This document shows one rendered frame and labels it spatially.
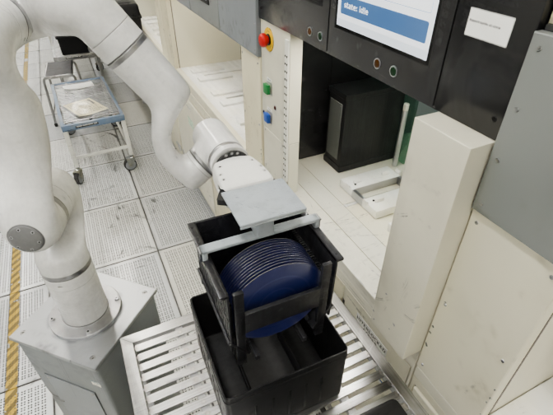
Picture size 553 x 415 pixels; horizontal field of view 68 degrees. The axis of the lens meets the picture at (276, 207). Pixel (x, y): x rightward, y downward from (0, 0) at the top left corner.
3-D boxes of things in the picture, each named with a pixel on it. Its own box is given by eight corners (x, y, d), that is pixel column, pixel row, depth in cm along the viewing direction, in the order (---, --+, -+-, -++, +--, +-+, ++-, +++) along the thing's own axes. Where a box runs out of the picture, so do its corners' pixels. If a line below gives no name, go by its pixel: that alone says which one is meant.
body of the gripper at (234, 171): (254, 174, 88) (276, 202, 80) (208, 185, 84) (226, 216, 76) (253, 143, 83) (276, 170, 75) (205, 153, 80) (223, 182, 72)
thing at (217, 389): (291, 306, 116) (293, 263, 106) (342, 393, 96) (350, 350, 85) (197, 341, 107) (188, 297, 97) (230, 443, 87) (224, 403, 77)
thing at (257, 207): (291, 265, 102) (298, 156, 82) (333, 329, 87) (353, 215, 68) (196, 296, 93) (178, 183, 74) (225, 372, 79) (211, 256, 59)
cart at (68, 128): (62, 133, 367) (44, 81, 338) (122, 122, 387) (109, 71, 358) (76, 187, 299) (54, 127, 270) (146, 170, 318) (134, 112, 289)
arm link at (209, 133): (197, 164, 83) (230, 133, 82) (181, 136, 93) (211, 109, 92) (221, 186, 89) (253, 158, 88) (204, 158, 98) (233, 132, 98)
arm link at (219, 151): (248, 172, 90) (253, 179, 87) (210, 181, 87) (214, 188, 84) (248, 137, 85) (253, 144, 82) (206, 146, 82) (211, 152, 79)
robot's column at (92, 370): (87, 459, 154) (6, 338, 108) (132, 392, 175) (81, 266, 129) (151, 487, 146) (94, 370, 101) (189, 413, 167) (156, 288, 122)
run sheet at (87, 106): (60, 106, 303) (59, 103, 302) (90, 97, 316) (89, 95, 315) (79, 118, 286) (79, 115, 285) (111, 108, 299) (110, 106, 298)
